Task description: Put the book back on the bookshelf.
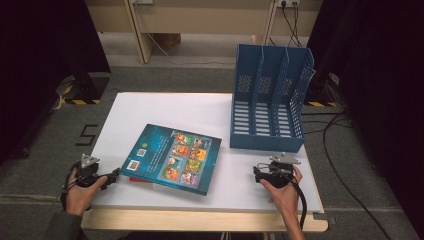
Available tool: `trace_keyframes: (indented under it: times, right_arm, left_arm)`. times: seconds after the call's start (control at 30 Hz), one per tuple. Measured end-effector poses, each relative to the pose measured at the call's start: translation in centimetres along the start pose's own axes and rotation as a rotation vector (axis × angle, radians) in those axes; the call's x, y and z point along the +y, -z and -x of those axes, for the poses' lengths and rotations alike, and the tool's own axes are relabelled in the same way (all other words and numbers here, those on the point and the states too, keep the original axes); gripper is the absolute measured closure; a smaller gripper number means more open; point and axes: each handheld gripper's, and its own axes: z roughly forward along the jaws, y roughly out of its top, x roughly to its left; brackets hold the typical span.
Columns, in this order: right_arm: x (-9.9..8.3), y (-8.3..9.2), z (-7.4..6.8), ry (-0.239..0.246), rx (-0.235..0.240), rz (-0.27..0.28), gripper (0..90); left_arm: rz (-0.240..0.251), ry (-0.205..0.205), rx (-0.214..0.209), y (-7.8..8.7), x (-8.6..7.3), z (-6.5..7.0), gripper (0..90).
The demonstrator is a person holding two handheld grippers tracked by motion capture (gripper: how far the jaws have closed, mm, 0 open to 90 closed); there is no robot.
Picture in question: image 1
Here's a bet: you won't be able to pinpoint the left hand-held gripper cable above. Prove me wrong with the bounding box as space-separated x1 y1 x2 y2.
59 161 83 212

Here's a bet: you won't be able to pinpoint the person's right hand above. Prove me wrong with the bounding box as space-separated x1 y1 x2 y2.
259 165 304 218

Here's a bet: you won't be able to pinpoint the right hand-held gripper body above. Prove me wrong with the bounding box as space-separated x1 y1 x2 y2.
263 152 302 190

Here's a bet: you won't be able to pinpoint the cardboard box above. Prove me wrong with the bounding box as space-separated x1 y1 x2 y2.
153 33 182 52

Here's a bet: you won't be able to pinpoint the teal picture book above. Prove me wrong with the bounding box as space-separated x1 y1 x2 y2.
119 123 223 197

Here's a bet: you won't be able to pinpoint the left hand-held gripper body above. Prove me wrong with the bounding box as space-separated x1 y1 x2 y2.
75 153 112 188

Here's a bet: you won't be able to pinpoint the black stand base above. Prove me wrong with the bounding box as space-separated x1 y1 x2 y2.
71 71 112 101

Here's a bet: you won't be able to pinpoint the black curtain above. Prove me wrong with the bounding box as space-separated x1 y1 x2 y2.
0 0 112 165
305 0 424 240

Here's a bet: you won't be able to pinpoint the hand-held gripper cable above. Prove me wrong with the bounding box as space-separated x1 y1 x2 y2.
281 171 308 232
59 161 83 212

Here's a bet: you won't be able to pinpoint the person's left hand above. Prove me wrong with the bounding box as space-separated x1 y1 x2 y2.
64 168 109 217

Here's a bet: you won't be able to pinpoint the long black cable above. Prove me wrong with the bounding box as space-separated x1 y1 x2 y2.
301 111 394 240

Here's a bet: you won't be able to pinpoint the right hand-held gripper cable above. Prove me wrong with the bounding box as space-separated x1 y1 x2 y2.
281 171 308 232

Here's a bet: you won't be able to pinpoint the black plugged cables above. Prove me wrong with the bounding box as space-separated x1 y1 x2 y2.
269 2 305 48

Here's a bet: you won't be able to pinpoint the blue plastic file rack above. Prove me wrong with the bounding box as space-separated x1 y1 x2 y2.
229 43 316 154

